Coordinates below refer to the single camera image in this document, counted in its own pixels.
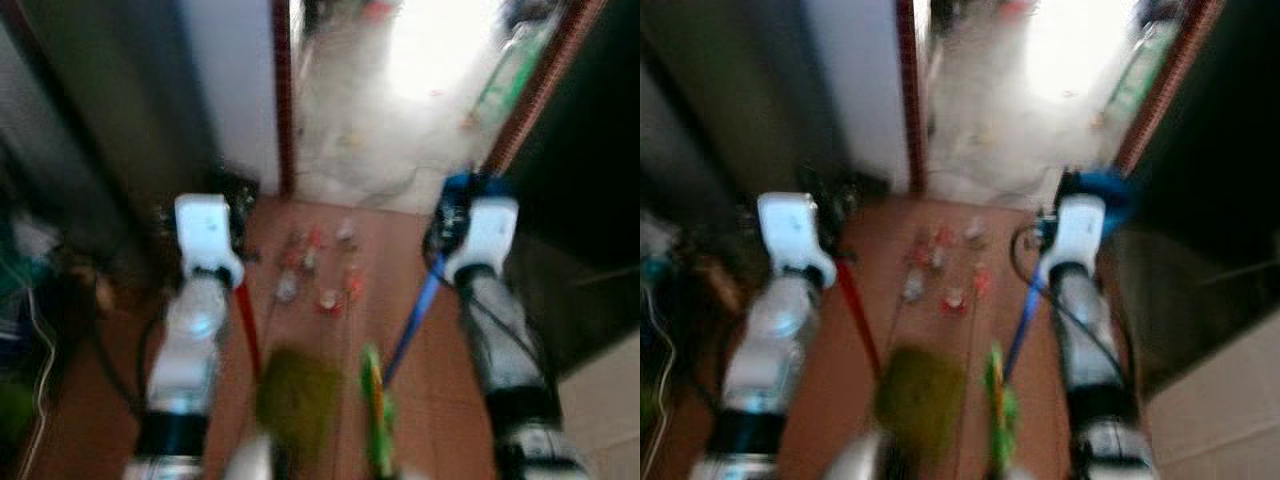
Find green dustpan blue handle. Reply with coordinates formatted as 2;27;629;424
982;168;1137;477
358;172;516;479

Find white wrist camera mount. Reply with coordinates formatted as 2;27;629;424
174;193;246;289
757;192;837;289
445;197;521;284
1040;194;1107;281

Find brown wooden door jamb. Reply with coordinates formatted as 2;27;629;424
484;0;608;177
272;0;298;197
1113;0;1228;173
896;0;927;197

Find thin white cable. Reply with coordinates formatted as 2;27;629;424
14;290;59;479
642;290;677;479

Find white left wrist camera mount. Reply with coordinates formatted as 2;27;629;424
757;192;837;289
174;193;246;289

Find dark grey cabinet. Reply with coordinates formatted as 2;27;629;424
0;0;219;263
640;0;853;233

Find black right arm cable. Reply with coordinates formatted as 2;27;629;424
1010;225;1136;386
440;255;546;386

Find black cabinet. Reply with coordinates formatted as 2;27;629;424
1105;0;1280;397
495;0;641;379

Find green and white box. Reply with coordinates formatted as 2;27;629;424
1106;22;1179;121
474;22;553;123

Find black floor cable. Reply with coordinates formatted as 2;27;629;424
85;300;161;419

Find red-handled broom olive bristles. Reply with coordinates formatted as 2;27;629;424
232;276;343;466
842;262;967;467

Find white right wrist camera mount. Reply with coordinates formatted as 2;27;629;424
1040;194;1107;281
445;197;521;284

